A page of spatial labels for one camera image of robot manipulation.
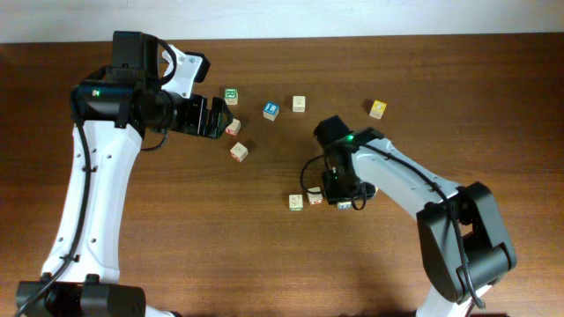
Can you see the green R wooden block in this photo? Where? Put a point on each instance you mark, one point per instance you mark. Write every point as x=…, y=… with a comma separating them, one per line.
x=231, y=96

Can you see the red A number wooden block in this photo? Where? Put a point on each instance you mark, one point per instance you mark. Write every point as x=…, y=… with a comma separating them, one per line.
x=315, y=196

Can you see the blue D wooden block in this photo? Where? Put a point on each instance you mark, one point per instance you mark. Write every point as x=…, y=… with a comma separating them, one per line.
x=344, y=205

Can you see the red edged wooden block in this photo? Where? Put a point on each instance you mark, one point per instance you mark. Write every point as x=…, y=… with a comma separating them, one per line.
x=239, y=152

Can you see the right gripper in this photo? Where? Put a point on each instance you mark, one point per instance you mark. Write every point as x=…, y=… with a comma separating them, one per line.
x=331, y=191

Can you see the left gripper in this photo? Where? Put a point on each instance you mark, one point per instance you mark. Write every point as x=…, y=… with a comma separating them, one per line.
x=195, y=121

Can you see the plain number wooden block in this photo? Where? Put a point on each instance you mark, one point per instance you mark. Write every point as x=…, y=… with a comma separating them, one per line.
x=299, y=104

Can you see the red letter wooden block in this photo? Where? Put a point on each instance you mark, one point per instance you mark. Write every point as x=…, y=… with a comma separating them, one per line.
x=234, y=127

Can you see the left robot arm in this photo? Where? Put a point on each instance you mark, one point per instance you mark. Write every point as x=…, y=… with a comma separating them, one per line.
x=148, y=86

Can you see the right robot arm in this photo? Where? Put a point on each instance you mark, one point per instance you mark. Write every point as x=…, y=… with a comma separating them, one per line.
x=464, y=243

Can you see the green edged wooden block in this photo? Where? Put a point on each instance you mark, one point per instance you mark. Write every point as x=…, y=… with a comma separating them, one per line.
x=296, y=202

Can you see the yellow O wooden block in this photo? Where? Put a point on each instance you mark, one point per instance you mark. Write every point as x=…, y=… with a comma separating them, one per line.
x=377, y=109

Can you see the blue L wooden block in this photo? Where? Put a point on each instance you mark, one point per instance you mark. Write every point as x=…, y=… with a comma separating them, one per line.
x=270, y=111

